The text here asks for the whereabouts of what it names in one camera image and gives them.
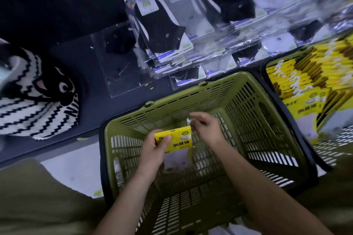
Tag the green basket black rim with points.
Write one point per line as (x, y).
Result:
(331, 146)

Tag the black white zigzag tote bag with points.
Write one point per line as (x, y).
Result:
(27, 116)

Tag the person's left forearm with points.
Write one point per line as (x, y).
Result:
(124, 207)

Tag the stack of yellow packets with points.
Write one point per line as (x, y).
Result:
(300, 100)

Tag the yellow packet lilac sock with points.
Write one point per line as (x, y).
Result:
(179, 141)

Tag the olive trousers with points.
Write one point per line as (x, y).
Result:
(41, 201)

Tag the green shopping basket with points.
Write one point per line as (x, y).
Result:
(179, 100)

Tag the row of clear bagged socks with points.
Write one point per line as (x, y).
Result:
(157, 28)

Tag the person's left hand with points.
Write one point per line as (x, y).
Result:
(151, 157)

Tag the person's right forearm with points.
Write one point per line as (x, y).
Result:
(270, 196)

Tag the person's right hand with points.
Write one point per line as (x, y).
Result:
(209, 130)

